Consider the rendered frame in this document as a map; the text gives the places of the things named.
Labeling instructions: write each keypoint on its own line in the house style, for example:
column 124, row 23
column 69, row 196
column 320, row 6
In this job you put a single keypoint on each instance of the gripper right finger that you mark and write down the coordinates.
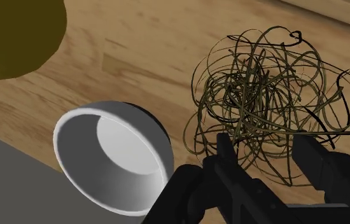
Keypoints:
column 333, row 173

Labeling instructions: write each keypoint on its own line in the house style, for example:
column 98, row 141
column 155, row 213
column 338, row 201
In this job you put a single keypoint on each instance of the dark yellow round object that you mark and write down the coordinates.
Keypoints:
column 10, row 34

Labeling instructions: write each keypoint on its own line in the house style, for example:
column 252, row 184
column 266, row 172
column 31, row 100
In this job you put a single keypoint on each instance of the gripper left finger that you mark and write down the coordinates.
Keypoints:
column 224, row 183

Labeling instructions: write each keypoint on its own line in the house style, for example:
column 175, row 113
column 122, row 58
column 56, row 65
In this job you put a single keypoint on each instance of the white bowl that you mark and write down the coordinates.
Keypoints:
column 113, row 158

